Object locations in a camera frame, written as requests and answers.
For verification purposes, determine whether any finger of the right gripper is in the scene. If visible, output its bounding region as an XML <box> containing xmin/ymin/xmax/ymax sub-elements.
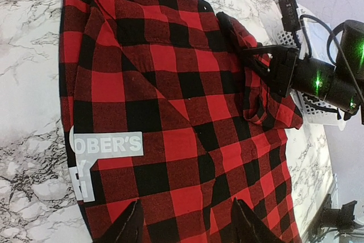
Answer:
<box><xmin>242</xmin><ymin>55</ymin><xmax>271</xmax><ymax>84</ymax></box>
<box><xmin>241</xmin><ymin>45</ymin><xmax>299</xmax><ymax>61</ymax></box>

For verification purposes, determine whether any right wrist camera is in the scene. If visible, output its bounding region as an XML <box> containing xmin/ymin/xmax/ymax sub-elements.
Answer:
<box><xmin>278</xmin><ymin>0</ymin><xmax>301</xmax><ymax>48</ymax></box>

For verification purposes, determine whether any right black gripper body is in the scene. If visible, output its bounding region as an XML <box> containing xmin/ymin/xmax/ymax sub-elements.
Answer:
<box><xmin>267</xmin><ymin>20</ymin><xmax>363</xmax><ymax>120</ymax></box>

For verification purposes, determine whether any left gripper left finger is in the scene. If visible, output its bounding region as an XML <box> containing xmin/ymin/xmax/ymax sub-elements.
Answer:
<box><xmin>92</xmin><ymin>199</ymin><xmax>144</xmax><ymax>242</ymax></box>

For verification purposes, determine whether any white plastic laundry basket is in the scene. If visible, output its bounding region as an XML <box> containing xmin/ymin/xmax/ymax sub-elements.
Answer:
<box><xmin>289</xmin><ymin>19</ymin><xmax>356</xmax><ymax>131</ymax></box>

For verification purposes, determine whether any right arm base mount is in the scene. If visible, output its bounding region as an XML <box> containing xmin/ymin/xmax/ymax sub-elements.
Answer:
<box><xmin>308</xmin><ymin>194</ymin><xmax>363</xmax><ymax>242</ymax></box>

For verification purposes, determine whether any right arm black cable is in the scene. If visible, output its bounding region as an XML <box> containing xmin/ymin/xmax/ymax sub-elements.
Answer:
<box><xmin>298</xmin><ymin>14</ymin><xmax>364</xmax><ymax>96</ymax></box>

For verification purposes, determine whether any red black plaid shirt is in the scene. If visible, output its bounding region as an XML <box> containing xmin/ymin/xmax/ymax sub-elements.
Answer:
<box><xmin>59</xmin><ymin>0</ymin><xmax>303</xmax><ymax>242</ymax></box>

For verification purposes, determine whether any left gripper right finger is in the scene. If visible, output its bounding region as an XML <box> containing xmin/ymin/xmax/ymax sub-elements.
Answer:
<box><xmin>231</xmin><ymin>198</ymin><xmax>282</xmax><ymax>243</ymax></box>

